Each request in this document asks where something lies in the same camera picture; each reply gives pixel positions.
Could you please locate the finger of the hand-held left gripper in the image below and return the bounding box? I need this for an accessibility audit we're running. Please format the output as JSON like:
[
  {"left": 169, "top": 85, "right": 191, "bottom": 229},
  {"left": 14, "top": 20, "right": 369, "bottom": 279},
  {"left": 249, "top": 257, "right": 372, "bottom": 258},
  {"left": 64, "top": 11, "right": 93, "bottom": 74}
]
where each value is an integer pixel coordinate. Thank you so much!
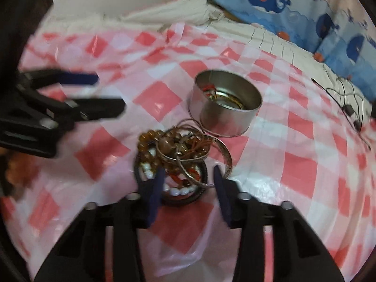
[
  {"left": 22, "top": 68, "right": 99, "bottom": 90},
  {"left": 44, "top": 98, "right": 127, "bottom": 124}
]

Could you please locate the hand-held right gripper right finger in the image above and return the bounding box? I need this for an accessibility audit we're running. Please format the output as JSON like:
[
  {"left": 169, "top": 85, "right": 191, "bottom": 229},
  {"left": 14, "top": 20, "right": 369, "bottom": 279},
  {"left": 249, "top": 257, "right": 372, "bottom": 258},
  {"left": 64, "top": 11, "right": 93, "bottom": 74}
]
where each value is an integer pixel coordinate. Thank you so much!
[{"left": 213, "top": 165, "right": 344, "bottom": 282}]

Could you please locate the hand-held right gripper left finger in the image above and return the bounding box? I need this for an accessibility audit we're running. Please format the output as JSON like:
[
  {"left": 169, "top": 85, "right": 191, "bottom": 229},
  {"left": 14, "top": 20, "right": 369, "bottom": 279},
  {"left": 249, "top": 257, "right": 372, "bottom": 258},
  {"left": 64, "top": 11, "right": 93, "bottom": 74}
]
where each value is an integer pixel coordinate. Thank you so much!
[{"left": 35, "top": 167, "right": 166, "bottom": 282}]

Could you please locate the white pearl bracelet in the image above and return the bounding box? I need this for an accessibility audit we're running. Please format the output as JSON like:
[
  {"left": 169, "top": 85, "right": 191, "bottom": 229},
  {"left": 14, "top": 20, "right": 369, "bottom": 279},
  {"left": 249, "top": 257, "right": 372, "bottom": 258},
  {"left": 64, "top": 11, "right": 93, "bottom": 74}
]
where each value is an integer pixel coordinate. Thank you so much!
[{"left": 139, "top": 148, "right": 193, "bottom": 198}]

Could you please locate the black ring bangle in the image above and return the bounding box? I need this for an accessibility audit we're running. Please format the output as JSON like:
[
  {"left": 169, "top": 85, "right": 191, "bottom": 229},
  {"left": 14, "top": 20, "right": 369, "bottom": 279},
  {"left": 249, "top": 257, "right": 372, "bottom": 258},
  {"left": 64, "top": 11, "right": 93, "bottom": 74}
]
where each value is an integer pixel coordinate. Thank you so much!
[{"left": 133, "top": 152, "right": 208, "bottom": 208}]

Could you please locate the red string bracelet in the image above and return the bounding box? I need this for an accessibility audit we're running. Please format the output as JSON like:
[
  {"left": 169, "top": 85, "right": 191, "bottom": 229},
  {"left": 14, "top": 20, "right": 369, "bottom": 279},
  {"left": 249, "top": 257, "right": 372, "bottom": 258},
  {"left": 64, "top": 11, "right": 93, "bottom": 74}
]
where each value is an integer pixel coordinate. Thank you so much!
[{"left": 167, "top": 167, "right": 204, "bottom": 183}]

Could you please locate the wide silver bangle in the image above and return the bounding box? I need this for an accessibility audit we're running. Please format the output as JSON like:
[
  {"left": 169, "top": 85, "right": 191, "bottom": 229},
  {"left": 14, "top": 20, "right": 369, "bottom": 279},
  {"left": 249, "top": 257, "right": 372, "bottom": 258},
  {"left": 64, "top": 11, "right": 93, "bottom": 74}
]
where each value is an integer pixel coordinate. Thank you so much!
[{"left": 156, "top": 137, "right": 233, "bottom": 183}]

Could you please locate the brown bead bracelet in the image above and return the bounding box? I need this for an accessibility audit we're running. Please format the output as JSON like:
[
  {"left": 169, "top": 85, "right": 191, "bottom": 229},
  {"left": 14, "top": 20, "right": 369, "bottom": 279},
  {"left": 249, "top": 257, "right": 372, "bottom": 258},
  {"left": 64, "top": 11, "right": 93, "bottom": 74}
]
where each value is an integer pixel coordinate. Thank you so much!
[{"left": 139, "top": 129, "right": 212, "bottom": 166}]

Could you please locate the round metal tin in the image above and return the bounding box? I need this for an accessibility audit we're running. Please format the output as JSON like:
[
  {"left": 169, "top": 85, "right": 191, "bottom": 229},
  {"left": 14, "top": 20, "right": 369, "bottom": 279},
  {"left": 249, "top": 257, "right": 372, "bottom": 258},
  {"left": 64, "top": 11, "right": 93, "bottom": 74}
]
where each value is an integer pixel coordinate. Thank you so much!
[{"left": 188, "top": 70, "right": 263, "bottom": 138}]

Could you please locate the person's left hand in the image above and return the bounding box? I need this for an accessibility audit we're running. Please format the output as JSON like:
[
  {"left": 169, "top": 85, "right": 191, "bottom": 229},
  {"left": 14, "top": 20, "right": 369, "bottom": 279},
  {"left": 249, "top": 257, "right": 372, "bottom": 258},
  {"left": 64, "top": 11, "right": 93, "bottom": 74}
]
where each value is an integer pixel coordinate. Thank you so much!
[{"left": 4, "top": 152, "right": 34, "bottom": 189}]

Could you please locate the red checked plastic sheet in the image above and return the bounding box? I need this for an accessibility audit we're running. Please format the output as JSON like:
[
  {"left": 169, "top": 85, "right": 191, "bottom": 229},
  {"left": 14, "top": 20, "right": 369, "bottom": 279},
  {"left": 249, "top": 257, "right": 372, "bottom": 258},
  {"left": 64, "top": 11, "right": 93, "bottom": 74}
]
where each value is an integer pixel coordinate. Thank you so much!
[{"left": 0, "top": 25, "right": 376, "bottom": 282}]

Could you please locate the gold bangle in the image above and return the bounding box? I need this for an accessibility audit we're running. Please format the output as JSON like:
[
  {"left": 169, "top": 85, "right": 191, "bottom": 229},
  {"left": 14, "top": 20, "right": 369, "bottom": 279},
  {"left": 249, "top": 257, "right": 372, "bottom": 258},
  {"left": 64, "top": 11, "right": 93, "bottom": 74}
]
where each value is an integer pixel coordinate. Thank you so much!
[{"left": 209, "top": 90, "right": 251, "bottom": 110}]

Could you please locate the black cable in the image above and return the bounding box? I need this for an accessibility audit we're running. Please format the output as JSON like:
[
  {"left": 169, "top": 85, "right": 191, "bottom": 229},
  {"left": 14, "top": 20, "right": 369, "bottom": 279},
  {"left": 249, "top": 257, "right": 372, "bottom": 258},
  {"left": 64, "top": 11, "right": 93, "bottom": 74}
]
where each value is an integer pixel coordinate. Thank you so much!
[
  {"left": 311, "top": 70, "right": 357, "bottom": 115},
  {"left": 335, "top": 76, "right": 373, "bottom": 151}
]

